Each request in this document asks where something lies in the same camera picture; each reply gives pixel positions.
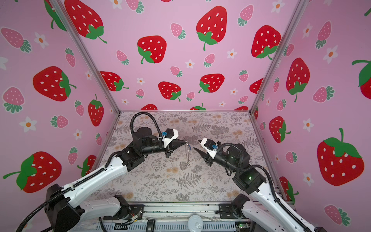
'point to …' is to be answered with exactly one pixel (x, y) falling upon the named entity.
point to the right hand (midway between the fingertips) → (197, 143)
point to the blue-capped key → (190, 146)
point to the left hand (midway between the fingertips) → (185, 141)
